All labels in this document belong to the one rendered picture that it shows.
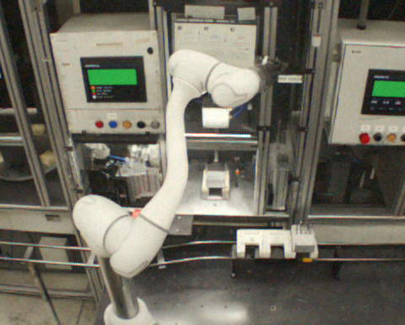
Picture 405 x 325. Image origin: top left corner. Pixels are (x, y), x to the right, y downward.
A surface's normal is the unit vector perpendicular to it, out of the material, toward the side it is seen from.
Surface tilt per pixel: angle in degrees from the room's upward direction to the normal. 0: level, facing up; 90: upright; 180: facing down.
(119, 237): 37
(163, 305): 0
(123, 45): 90
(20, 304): 0
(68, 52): 90
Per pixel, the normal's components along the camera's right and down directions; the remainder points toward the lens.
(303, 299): -0.03, -0.79
